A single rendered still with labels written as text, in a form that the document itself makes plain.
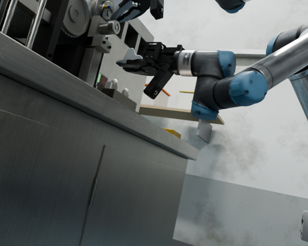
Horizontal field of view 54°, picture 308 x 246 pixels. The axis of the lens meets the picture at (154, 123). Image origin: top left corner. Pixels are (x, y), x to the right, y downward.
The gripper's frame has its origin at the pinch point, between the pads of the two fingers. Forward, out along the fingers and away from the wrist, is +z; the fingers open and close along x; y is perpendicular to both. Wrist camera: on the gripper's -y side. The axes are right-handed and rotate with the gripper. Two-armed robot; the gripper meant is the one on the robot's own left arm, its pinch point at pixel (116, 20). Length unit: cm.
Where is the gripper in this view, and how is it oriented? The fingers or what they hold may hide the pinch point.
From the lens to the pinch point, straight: 102.9
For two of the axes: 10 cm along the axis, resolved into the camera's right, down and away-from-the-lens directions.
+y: -4.1, -8.1, 4.3
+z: -8.1, 5.3, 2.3
